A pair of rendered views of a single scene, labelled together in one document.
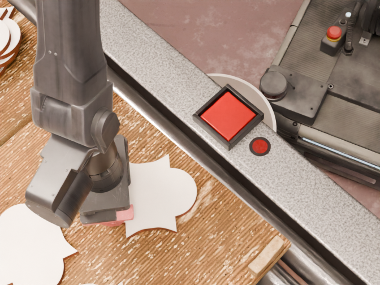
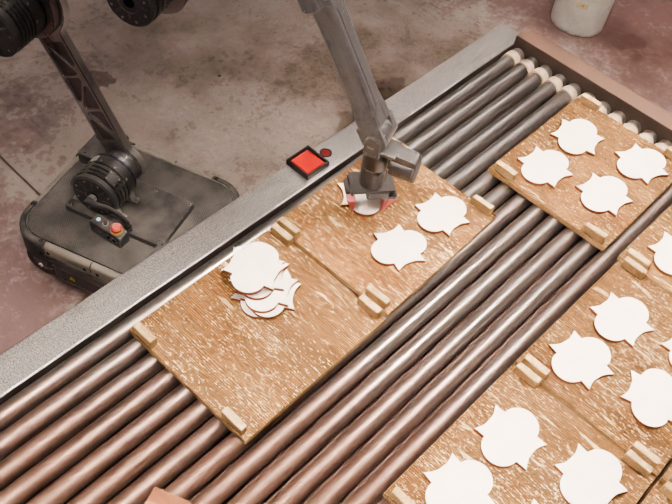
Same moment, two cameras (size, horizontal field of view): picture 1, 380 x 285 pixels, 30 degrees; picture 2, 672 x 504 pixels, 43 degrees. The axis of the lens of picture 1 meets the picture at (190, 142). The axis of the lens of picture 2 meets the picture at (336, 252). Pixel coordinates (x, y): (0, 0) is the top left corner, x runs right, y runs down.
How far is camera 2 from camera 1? 1.72 m
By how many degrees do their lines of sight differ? 52
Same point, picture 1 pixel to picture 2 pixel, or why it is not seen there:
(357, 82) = (158, 225)
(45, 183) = (409, 155)
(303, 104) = not seen: hidden behind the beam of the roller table
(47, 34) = (373, 93)
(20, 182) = (355, 256)
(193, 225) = not seen: hidden behind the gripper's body
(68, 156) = (395, 146)
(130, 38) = (243, 209)
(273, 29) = (50, 314)
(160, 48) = (253, 194)
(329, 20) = (91, 239)
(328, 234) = not seen: hidden behind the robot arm
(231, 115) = (308, 159)
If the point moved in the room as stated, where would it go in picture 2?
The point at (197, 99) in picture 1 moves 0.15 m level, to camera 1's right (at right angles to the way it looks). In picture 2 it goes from (292, 177) to (284, 135)
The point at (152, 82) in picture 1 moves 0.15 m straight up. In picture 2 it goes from (279, 198) to (281, 154)
